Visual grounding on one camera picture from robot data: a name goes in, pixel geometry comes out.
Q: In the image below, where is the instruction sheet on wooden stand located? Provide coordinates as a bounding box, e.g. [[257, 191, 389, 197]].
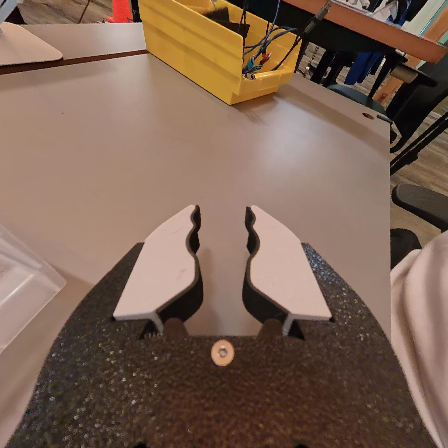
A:
[[0, 21, 63, 66]]

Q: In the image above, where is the orange traffic cone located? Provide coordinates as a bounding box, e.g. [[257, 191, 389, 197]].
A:
[[107, 0, 133, 22]]

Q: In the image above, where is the yellow plastic bin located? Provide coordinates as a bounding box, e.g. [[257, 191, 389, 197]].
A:
[[138, 0, 302, 105]]

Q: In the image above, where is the clear plastic bin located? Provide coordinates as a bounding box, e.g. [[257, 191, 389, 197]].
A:
[[0, 224, 67, 354]]

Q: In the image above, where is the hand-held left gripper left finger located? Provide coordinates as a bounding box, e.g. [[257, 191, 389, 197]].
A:
[[113, 205, 204, 335]]

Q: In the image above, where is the blue cloth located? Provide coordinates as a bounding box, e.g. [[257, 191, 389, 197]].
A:
[[345, 52, 386, 85]]

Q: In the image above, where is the black office chair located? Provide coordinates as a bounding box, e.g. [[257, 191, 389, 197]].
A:
[[329, 52, 438, 140], [390, 184, 448, 270]]

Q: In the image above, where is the large black USB hub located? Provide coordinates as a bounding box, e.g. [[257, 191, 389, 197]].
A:
[[203, 3, 251, 37]]

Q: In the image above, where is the blue multi-head usb cable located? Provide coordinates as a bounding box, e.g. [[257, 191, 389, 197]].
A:
[[241, 0, 301, 81]]

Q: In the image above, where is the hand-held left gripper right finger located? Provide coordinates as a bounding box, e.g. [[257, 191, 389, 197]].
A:
[[242, 205, 333, 336]]

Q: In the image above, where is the black hub cable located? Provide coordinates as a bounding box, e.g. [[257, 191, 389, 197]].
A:
[[271, 0, 335, 72]]

